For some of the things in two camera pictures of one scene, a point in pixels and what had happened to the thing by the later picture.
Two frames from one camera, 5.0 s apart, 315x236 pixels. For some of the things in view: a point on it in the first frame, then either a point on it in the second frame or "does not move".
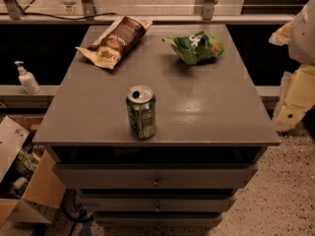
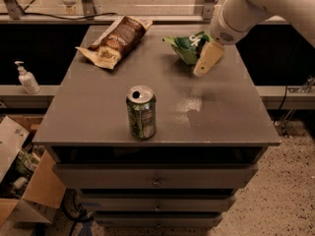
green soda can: (141, 102) does not move
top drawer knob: (157, 183) does not move
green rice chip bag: (196, 47) does not move
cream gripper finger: (296, 97) to (232, 17)
